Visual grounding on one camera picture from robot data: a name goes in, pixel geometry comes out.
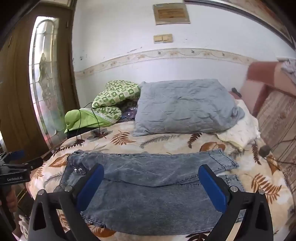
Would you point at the white crumpled cloth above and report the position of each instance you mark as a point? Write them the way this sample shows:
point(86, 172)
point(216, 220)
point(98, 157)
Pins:
point(242, 134)

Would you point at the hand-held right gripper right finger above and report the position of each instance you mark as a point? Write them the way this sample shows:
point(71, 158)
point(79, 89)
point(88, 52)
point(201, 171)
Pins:
point(212, 187)

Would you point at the grey quilted pillow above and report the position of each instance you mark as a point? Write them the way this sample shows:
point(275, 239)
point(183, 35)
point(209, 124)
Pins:
point(185, 106)

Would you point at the wooden door with stained glass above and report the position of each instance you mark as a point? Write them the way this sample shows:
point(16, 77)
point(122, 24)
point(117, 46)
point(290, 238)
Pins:
point(18, 92)

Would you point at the leaf-print blanket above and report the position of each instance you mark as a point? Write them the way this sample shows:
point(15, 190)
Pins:
point(161, 141)

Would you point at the blue denim pants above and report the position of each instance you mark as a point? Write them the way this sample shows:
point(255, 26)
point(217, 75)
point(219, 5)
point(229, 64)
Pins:
point(150, 166)

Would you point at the person's left hand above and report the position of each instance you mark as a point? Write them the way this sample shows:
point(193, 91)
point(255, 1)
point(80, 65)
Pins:
point(12, 201)

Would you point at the small black device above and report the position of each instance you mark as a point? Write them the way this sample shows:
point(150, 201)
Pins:
point(236, 92)

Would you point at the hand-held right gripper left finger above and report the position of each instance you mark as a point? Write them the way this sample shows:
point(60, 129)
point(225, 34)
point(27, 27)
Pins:
point(90, 185)

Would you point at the striped beige cushion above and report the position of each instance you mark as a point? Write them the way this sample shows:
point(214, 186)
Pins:
point(277, 120)

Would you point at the white cloth on sofa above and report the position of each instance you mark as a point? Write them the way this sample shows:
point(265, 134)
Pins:
point(288, 68)

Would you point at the black charger adapter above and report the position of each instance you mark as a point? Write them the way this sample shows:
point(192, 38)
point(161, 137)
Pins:
point(264, 150)

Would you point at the purple patterned cloth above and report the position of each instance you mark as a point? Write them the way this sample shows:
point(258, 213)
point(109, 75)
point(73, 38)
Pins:
point(128, 113)

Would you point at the framed wall plaque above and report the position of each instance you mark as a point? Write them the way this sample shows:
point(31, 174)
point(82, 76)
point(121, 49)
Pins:
point(171, 12)

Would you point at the pink sofa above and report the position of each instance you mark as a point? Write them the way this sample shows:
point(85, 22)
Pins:
point(259, 71)

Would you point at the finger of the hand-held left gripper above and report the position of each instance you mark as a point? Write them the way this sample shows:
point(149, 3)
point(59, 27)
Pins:
point(17, 153)
point(34, 162)

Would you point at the beige light switch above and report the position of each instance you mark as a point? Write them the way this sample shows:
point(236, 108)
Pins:
point(163, 38)

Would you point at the green patterned quilt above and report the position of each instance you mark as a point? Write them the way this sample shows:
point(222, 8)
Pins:
point(111, 95)

